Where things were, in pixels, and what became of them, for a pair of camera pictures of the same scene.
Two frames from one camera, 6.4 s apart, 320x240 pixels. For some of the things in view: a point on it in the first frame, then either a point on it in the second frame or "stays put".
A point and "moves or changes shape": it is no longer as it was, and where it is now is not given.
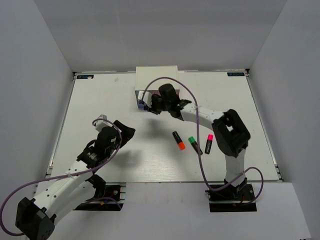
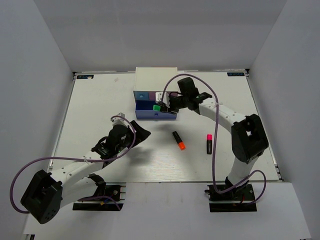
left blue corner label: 85,77 stays put
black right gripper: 152,109 -> 171,109
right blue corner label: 236,74 stays put
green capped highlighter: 194,144 moves or changes shape
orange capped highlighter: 180,142 stays put
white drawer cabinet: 144,75 stays put
